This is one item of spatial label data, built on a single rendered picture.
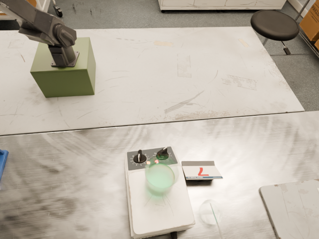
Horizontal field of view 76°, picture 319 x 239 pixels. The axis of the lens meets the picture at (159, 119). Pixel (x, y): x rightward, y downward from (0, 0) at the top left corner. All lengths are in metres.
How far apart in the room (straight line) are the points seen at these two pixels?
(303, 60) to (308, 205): 2.32
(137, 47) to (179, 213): 0.63
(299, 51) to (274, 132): 2.29
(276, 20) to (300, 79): 0.92
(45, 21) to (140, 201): 0.43
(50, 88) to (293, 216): 0.73
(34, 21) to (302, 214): 0.74
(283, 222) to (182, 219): 0.26
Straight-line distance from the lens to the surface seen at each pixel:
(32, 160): 0.63
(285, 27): 1.80
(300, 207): 0.64
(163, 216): 0.44
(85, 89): 0.68
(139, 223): 0.43
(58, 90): 0.69
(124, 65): 0.78
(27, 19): 0.52
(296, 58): 2.84
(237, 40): 0.99
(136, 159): 0.50
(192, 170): 0.55
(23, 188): 0.61
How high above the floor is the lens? 1.42
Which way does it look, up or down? 56 degrees down
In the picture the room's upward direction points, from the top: 8 degrees clockwise
